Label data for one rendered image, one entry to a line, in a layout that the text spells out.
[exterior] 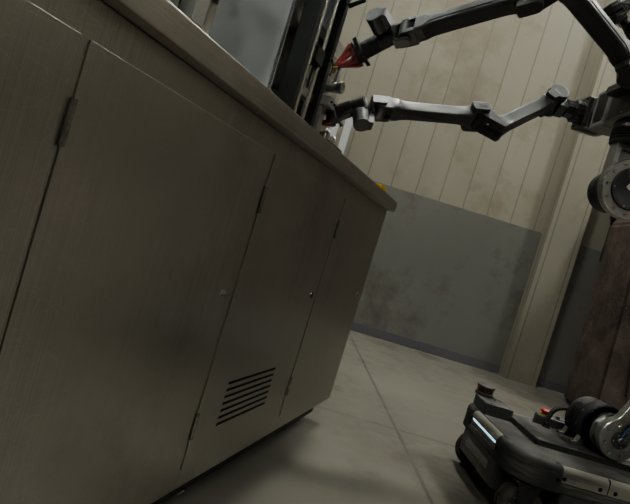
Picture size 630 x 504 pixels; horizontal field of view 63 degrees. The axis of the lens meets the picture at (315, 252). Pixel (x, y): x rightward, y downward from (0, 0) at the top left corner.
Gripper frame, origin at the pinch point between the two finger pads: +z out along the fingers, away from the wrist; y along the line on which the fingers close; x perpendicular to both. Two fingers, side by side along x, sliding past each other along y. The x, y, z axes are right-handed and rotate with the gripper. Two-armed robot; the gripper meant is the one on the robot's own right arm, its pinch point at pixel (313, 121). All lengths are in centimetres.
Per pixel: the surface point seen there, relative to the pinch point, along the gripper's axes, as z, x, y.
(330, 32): -20.4, 6.2, -38.1
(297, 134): -16, -34, -74
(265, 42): -2.4, 8.7, -41.4
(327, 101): -9.3, -0.4, -12.1
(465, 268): -25, -43, 300
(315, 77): -13.7, -5.1, -38.6
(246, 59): 4.2, 6.0, -41.4
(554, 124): -126, 63, 315
